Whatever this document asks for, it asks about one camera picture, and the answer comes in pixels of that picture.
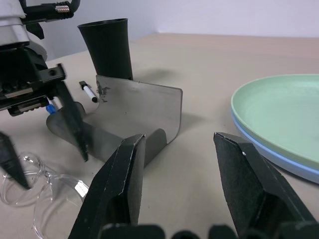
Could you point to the blue plate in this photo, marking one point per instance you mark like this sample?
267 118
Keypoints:
274 161

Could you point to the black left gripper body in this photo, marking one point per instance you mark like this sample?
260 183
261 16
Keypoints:
20 74

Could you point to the white marker with blue cap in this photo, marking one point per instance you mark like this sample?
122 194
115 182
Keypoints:
50 109

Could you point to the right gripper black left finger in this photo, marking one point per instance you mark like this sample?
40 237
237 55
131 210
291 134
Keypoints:
117 179

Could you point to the black plastic cup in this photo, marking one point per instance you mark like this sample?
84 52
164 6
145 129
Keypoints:
109 49

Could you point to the clear plastic glasses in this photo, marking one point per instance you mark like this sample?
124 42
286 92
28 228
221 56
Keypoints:
62 180

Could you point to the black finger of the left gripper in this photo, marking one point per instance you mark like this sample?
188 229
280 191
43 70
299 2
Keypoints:
73 119
11 161

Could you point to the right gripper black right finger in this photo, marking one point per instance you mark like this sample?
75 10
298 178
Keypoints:
244 174

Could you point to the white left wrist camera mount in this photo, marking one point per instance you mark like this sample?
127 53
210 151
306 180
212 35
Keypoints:
10 32

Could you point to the white marker with black cap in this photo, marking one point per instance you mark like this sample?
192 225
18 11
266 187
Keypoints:
88 91

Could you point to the green plate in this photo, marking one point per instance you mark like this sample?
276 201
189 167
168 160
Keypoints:
279 112

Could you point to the grey metal glasses case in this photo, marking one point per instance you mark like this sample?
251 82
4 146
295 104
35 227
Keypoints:
139 107

